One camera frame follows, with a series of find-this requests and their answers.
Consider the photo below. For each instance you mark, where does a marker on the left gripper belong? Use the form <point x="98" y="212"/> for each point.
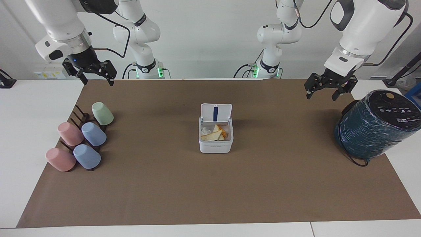
<point x="337" y="78"/>

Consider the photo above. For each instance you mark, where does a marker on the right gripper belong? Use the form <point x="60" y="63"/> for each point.
<point x="84" y="58"/>

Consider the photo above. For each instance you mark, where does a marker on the white trash can with lid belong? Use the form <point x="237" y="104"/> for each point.
<point x="215" y="144"/>

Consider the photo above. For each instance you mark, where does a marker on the green plastic cup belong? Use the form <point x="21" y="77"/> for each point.
<point x="102" y="113"/>

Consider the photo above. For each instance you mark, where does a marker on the dark brown cup rack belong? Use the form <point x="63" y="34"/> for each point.
<point x="80" y="117"/>

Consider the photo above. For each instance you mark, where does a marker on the dark teal cylindrical appliance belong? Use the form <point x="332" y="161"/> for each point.
<point x="375" y="128"/>

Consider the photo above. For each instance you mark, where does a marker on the blue plastic cup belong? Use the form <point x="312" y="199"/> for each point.
<point x="87" y="157"/>
<point x="94" y="134"/>

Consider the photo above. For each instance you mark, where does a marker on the pink plastic cup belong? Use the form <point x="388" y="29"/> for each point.
<point x="61" y="160"/>
<point x="70" y="134"/>

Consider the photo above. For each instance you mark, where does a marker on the black stand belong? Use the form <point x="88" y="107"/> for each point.
<point x="399" y="74"/>
<point x="6" y="81"/>

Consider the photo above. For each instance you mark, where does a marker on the blue box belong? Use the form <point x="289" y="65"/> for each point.
<point x="415" y="95"/>

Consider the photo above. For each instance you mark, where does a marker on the orange fruit peel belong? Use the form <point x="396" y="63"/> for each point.
<point x="217" y="133"/>

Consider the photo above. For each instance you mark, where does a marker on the white crumpled tissue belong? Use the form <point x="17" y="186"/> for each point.
<point x="205" y="129"/>

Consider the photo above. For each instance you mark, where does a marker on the white wall socket strip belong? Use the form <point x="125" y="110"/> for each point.
<point x="49" y="73"/>

